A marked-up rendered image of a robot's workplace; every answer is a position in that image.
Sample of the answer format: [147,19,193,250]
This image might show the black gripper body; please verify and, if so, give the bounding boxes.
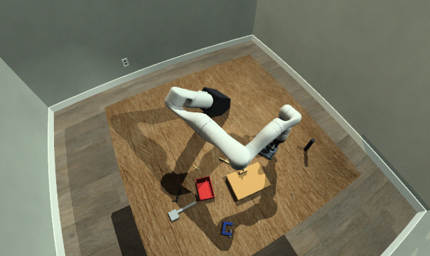
[273,139,285,146]

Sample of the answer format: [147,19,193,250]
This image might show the black cylinder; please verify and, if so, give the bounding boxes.
[303,139,315,151]

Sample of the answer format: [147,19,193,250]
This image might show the red open tray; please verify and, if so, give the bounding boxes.
[196,176,215,201]

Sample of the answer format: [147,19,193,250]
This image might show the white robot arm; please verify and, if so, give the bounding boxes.
[164,87,301,170]

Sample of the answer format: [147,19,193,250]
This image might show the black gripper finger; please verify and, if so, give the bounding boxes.
[270,141,279,151]

